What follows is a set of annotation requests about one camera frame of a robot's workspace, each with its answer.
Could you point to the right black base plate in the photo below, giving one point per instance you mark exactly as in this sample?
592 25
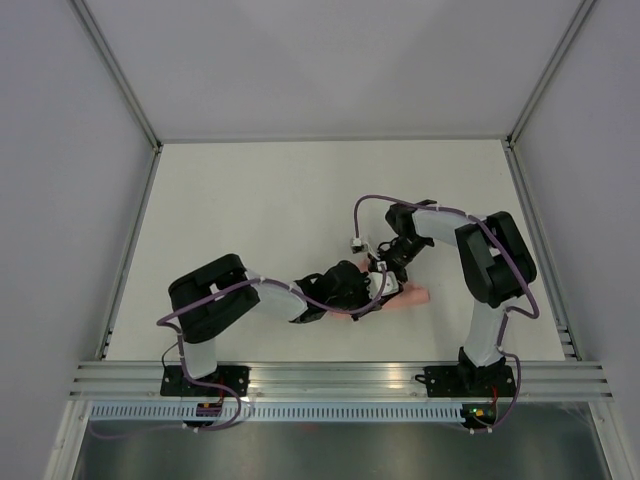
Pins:
456 381

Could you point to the right aluminium frame post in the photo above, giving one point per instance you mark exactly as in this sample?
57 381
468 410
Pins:
576 24

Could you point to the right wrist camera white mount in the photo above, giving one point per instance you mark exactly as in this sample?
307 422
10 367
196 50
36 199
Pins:
360 245

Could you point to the aluminium frame post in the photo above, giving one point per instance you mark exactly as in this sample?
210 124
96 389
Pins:
576 24
88 21

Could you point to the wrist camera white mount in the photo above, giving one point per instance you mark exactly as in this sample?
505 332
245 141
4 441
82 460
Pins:
360 245
385 285

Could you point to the left aluminium frame post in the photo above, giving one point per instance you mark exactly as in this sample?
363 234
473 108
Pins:
88 21

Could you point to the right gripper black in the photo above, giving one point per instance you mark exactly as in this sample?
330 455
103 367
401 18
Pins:
402 275

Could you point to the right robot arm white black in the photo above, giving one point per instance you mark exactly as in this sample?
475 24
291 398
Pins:
497 269

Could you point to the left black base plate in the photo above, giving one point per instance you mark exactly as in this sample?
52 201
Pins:
225 380

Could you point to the white slotted cable duct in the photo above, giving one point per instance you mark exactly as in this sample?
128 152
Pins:
282 411

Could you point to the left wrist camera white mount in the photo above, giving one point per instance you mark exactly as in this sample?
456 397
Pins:
385 285

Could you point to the aluminium mounting rail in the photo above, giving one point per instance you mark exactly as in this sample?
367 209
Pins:
571 379

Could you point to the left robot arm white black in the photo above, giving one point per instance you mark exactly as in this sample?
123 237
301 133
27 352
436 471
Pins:
209 300

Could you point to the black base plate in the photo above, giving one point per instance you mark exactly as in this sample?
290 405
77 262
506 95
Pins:
456 381
225 380

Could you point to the pink cloth napkin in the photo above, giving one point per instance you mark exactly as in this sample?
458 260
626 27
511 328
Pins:
411 295

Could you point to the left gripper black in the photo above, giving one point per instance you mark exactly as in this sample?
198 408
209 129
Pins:
367 298

